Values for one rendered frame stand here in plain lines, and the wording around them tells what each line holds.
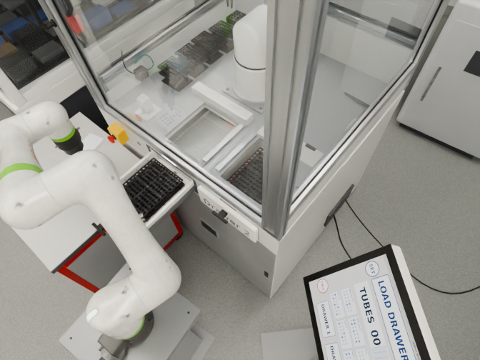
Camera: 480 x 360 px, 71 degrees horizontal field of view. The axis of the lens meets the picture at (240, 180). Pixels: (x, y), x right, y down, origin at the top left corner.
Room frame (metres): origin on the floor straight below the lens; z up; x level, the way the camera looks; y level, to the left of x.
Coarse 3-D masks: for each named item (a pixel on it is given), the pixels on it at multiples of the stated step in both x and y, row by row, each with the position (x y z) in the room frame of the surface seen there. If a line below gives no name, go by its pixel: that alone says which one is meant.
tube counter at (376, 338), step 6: (366, 330) 0.10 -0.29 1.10; (372, 330) 0.10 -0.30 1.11; (378, 330) 0.10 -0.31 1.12; (372, 336) 0.09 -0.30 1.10; (378, 336) 0.08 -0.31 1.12; (372, 342) 0.07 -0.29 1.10; (378, 342) 0.07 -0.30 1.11; (384, 342) 0.07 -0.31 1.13; (372, 348) 0.06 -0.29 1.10; (378, 348) 0.06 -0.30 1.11; (384, 348) 0.06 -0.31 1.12; (372, 354) 0.05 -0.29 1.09; (378, 354) 0.05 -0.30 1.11; (384, 354) 0.04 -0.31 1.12
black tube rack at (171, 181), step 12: (156, 168) 0.81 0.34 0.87; (132, 180) 0.74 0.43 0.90; (144, 180) 0.74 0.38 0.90; (156, 180) 0.73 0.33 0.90; (168, 180) 0.73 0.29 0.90; (132, 192) 0.68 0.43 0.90; (144, 192) 0.70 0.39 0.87; (156, 192) 0.68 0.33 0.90; (168, 192) 0.69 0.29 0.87; (144, 204) 0.63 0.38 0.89; (156, 204) 0.62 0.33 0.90; (144, 216) 0.59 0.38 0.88
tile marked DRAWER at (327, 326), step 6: (318, 306) 0.19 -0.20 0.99; (324, 306) 0.18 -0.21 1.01; (318, 312) 0.17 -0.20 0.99; (324, 312) 0.17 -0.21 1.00; (330, 312) 0.16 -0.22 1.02; (324, 318) 0.15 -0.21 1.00; (330, 318) 0.15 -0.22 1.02; (324, 324) 0.14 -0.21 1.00; (330, 324) 0.13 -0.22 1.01; (324, 330) 0.12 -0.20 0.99; (330, 330) 0.12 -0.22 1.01; (324, 336) 0.11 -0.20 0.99; (330, 336) 0.10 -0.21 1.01
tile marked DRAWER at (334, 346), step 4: (324, 344) 0.09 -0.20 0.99; (328, 344) 0.09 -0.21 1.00; (332, 344) 0.08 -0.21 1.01; (336, 344) 0.08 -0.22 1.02; (328, 348) 0.08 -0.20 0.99; (332, 348) 0.08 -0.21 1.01; (336, 348) 0.07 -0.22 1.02; (328, 352) 0.07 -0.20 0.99; (332, 352) 0.07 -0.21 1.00; (336, 352) 0.06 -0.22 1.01; (328, 356) 0.06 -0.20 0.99; (332, 356) 0.06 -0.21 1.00; (336, 356) 0.05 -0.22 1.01; (340, 356) 0.05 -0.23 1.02
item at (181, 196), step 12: (144, 156) 0.86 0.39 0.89; (156, 156) 0.88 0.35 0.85; (132, 168) 0.80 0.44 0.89; (144, 168) 0.83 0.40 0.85; (168, 168) 0.83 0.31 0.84; (180, 180) 0.76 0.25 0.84; (192, 180) 0.72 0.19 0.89; (180, 192) 0.67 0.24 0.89; (192, 192) 0.70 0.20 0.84; (168, 204) 0.62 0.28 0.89; (180, 204) 0.65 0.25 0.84; (156, 216) 0.57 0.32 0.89
